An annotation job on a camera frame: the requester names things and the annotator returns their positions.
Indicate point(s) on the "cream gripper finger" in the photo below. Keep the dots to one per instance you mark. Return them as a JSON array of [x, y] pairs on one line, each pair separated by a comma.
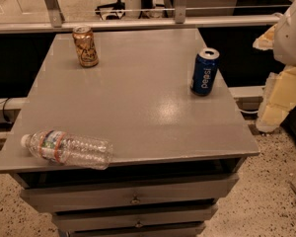
[[278, 100], [265, 41]]

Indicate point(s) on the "blue pepsi can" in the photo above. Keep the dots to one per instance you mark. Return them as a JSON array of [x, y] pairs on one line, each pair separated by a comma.
[[205, 69]]

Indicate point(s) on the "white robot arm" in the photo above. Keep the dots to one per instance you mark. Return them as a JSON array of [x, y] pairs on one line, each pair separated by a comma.
[[284, 43]]

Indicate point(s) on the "orange soda can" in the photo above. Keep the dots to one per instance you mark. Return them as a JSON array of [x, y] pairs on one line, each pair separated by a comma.
[[85, 46]]

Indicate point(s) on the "clear plastic water bottle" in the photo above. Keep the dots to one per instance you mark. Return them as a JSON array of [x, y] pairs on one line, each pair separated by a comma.
[[68, 149]]

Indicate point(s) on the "grey drawer cabinet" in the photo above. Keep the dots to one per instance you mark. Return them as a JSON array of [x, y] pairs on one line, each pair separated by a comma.
[[174, 153]]

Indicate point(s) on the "grey metal railing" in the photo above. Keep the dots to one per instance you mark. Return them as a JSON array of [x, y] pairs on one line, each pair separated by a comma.
[[38, 16]]

